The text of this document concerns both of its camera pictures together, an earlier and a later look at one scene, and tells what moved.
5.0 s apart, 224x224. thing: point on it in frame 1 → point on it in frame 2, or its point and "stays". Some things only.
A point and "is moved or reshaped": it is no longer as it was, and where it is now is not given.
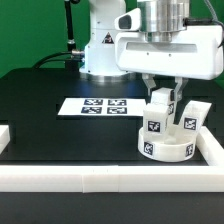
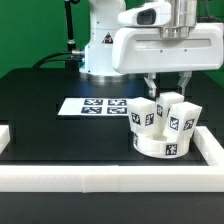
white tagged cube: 193,116 is moved or reshaped
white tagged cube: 155,119 → 142,114
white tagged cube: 164,96 is moved or reshaped
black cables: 39,65 stays
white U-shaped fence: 97,179 stays
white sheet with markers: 125,107 stays
